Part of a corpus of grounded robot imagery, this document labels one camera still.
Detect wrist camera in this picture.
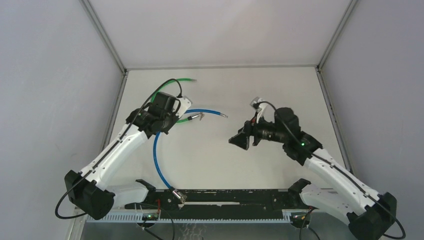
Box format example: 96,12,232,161
250,97,268,123
173,95,193,119

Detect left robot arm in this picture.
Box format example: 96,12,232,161
64,92,193,220

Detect blue cable lock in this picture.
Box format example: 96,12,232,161
152,109,229,204

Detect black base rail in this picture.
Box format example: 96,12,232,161
124,189,310,221

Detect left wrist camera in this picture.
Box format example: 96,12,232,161
173,95,193,119

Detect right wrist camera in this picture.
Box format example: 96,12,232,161
250,97,268,123

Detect blue lock keys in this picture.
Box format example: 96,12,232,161
179,194,187,204

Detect green cable lock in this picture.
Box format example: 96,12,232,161
150,78,197,110

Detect right camera cable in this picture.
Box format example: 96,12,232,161
256,100,407,240

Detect left camera cable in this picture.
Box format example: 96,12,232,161
54,78,184,220

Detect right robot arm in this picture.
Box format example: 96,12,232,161
228,105,397,240

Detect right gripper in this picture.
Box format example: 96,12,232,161
228,111,287,151

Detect white cable duct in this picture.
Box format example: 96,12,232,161
86,212,160,223

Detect camera cable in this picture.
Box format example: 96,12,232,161
256,100,407,240
54,78,184,220

